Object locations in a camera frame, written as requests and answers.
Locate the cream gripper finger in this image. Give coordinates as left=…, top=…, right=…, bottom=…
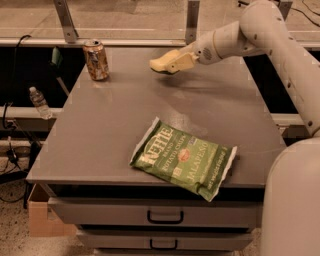
left=165, top=51, right=195, bottom=74

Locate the yellow sponge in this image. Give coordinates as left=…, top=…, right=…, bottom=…
left=149, top=50, right=181, bottom=74

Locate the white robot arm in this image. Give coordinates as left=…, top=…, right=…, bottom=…
left=164, top=0, right=320, bottom=256

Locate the orange soda can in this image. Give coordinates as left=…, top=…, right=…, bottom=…
left=83, top=39, right=109, bottom=81

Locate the green Kettle chips bag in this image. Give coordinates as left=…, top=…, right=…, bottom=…
left=130, top=118, right=237, bottom=202

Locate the grey drawer cabinet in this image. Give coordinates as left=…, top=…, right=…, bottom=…
left=28, top=48, right=284, bottom=256

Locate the clear plastic water bottle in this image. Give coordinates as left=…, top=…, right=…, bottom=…
left=29, top=87, right=53, bottom=120

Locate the top grey drawer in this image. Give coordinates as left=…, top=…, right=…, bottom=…
left=49, top=197, right=262, bottom=230

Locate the grey drawer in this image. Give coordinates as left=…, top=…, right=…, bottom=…
left=77, top=230, right=253, bottom=251
left=49, top=197, right=262, bottom=230

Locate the cardboard box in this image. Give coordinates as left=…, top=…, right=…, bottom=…
left=28, top=185, right=76, bottom=237

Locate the middle metal bracket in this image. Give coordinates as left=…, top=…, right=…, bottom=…
left=185, top=0, right=200, bottom=44

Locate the metal bracket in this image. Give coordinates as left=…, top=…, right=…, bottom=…
left=278, top=0, right=293, bottom=20
left=53, top=0, right=78, bottom=43
left=185, top=0, right=200, bottom=44

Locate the right metal bracket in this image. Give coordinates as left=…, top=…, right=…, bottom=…
left=278, top=0, right=293, bottom=20

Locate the green handled tool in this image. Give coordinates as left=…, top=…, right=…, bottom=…
left=49, top=47, right=69, bottom=96

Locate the left metal bracket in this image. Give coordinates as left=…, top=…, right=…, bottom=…
left=53, top=0, right=78, bottom=43

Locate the black cable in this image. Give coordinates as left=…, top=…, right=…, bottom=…
left=1, top=34, right=33, bottom=131

